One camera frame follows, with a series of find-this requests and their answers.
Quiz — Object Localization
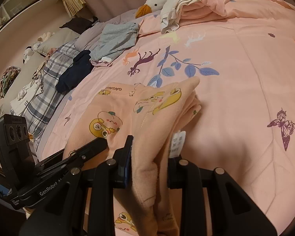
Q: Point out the peach cartoon print shirt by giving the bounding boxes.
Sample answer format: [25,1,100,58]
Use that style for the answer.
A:
[64,77,201,235]

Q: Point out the white patterned clothes pile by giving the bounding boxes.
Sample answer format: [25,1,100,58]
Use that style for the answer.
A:
[10,61,48,116]

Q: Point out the pink folded clothes stack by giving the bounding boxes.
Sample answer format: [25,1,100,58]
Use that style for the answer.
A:
[181,0,227,21]

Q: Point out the grey plaid blanket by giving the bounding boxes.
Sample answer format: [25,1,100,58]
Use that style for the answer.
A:
[22,40,79,141]

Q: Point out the dark navy garment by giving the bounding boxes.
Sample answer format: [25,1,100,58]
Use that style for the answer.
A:
[56,50,93,93]

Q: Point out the colourful yarn bundle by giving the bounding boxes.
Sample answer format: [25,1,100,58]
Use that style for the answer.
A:
[0,66,21,99]

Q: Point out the small plush toys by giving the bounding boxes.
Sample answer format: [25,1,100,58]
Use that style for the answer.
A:
[23,32,55,64]

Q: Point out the beige pillow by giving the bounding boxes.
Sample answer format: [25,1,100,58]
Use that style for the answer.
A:
[37,28,80,56]

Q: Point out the grey garment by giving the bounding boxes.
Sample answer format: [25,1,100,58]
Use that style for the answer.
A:
[90,22,139,63]

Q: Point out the dark brown cloth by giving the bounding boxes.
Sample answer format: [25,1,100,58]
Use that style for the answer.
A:
[60,16,99,35]

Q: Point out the pink printed duvet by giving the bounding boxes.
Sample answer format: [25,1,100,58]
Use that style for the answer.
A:
[42,0,295,234]

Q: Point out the white folded garment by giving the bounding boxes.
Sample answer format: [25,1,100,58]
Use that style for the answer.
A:
[160,0,201,34]

